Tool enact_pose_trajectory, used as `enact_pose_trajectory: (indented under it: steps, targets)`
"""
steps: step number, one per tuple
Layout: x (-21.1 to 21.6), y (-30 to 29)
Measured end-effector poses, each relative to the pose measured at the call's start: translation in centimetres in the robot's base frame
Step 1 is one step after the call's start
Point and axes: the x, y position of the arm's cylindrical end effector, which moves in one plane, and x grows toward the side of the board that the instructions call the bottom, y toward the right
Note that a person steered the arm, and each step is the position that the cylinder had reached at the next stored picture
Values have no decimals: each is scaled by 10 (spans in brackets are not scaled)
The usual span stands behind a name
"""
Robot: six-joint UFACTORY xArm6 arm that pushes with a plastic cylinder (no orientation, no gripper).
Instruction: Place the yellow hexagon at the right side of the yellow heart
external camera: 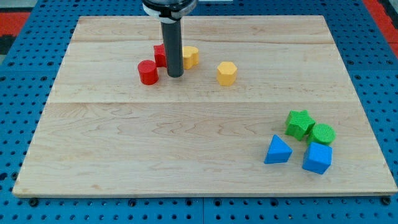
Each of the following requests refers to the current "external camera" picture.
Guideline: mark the yellow heart block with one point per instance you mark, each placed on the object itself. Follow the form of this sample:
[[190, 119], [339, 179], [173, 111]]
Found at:
[[190, 57]]

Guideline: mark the blue cube block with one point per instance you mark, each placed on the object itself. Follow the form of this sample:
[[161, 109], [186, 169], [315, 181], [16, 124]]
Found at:
[[317, 158]]

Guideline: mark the red cylinder block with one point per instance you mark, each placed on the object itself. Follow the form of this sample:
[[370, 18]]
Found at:
[[148, 72]]

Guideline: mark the wooden board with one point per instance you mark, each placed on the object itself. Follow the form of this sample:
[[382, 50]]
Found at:
[[103, 134]]

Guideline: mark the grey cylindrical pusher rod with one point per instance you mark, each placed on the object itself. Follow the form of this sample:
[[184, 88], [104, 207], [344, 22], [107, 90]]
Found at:
[[172, 38]]

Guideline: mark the green cylinder block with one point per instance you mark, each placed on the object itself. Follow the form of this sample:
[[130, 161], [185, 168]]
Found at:
[[322, 134]]

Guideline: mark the yellow hexagon block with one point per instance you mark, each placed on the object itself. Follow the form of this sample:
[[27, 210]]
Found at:
[[226, 73]]

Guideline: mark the red star block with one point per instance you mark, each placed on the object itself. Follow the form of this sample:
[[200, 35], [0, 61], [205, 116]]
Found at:
[[159, 55]]

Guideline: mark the green star block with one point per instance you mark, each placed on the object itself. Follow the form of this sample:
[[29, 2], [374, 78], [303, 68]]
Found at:
[[299, 124]]

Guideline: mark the blue triangle block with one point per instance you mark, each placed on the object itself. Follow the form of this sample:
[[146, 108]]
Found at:
[[278, 151]]

